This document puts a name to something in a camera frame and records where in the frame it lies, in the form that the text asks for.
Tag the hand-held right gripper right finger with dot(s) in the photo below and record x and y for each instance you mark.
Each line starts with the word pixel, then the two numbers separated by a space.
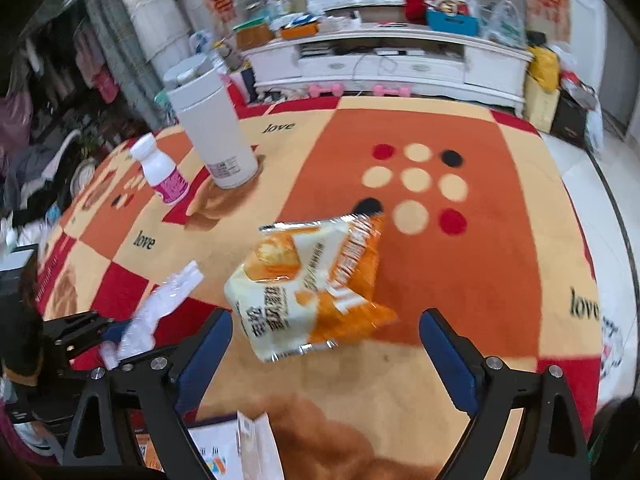
pixel 447 360

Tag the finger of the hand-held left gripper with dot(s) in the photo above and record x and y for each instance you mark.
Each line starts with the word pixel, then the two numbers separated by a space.
pixel 75 330
pixel 60 400

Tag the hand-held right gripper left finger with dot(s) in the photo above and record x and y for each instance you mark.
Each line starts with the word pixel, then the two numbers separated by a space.
pixel 205 355

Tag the clear plastic wrapper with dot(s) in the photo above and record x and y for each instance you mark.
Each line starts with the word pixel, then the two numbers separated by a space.
pixel 155 305

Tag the orange white snack packet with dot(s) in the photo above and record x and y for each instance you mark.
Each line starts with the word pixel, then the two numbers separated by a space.
pixel 305 290

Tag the black round bin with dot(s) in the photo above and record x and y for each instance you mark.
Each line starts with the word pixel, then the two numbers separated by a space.
pixel 617 435

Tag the checkered orange red blanket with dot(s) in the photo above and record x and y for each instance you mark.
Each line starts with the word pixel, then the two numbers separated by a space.
pixel 400 270

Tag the white printed paper box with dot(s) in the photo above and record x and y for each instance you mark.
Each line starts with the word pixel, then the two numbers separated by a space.
pixel 250 447

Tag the white cat slipper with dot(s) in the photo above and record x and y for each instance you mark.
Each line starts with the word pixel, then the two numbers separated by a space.
pixel 612 350

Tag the small white bottle pink label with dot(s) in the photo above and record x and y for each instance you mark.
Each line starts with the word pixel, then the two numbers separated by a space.
pixel 162 172

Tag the white thermos bottle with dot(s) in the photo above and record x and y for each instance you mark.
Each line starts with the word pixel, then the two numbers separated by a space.
pixel 215 125

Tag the beige carton box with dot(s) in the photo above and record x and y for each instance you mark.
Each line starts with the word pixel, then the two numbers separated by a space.
pixel 541 107

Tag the black paper bag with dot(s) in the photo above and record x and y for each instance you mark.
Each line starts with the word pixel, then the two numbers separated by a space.
pixel 570 120

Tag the pink dumbbell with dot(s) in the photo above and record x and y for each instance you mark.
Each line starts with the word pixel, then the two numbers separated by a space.
pixel 391 91
pixel 325 90

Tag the grey green curtain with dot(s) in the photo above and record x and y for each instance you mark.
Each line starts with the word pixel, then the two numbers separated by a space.
pixel 120 55

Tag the white tv cabinet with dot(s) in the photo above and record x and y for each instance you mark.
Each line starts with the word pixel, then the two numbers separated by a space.
pixel 400 67

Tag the yellow bag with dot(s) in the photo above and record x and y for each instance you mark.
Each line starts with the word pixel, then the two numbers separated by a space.
pixel 544 67

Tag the cream lace covered column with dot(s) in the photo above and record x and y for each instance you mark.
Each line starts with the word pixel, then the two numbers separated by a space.
pixel 155 25

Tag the yellow brown box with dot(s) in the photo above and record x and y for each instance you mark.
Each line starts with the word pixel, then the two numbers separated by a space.
pixel 255 35

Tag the blue basket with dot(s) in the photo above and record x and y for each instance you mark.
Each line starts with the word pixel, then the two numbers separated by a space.
pixel 452 22

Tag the orange box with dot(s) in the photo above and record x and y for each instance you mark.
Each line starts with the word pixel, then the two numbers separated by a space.
pixel 300 31

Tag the white plastic bag green print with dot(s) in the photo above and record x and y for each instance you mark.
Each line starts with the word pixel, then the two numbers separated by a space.
pixel 505 25

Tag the small red hanging decoration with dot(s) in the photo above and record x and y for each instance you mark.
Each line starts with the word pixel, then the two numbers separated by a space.
pixel 222 2

